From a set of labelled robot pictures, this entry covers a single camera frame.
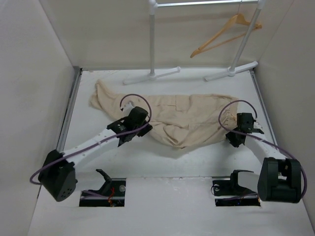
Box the beige trousers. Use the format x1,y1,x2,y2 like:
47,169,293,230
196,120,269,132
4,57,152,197
89,80,238,148

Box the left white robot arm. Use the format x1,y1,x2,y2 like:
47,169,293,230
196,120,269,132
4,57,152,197
38,106,152,202

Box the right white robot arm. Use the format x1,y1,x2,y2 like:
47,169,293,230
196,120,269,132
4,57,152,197
213,113,303,204

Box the wooden clothes hanger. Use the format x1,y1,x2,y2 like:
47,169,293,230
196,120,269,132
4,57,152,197
190,13,251,58

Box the white clothes rack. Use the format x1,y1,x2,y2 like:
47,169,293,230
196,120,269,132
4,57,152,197
123,0,266,85

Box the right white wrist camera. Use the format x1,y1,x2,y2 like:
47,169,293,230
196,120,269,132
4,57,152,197
253,120,264,134

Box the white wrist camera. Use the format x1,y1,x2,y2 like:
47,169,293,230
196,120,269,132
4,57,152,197
121,101,134,114
253,120,264,134

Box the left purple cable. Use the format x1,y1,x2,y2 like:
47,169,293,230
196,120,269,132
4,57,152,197
29,93,152,197

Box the purple cable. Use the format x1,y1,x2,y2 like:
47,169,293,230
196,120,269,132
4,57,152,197
29,93,152,197
218,100,308,197

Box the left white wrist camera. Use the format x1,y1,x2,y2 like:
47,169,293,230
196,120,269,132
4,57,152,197
121,101,134,114

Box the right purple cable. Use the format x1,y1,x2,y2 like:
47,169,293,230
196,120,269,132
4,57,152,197
218,100,308,197

